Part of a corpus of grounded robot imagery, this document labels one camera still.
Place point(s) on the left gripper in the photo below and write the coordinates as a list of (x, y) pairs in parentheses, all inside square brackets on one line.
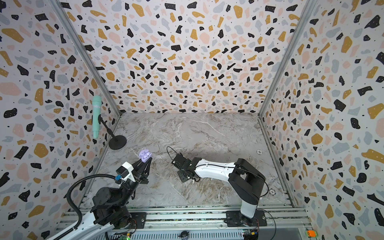
[(140, 177)]

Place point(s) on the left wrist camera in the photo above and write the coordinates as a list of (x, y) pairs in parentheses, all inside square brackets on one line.
[(125, 173)]

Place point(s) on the purple earbud charging case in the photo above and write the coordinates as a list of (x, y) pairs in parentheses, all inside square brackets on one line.
[(145, 155)]

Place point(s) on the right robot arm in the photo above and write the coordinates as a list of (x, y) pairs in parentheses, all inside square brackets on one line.
[(246, 181)]

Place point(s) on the black microphone stand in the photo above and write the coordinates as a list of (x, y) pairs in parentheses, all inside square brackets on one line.
[(116, 142)]

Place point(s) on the orange button box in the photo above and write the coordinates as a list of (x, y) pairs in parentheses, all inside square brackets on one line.
[(311, 234)]

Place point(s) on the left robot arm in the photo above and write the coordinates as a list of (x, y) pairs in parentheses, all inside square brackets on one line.
[(110, 204)]

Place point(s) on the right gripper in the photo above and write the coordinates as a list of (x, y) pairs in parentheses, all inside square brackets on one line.
[(182, 166)]

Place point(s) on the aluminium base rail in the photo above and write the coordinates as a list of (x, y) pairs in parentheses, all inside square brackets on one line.
[(272, 222)]

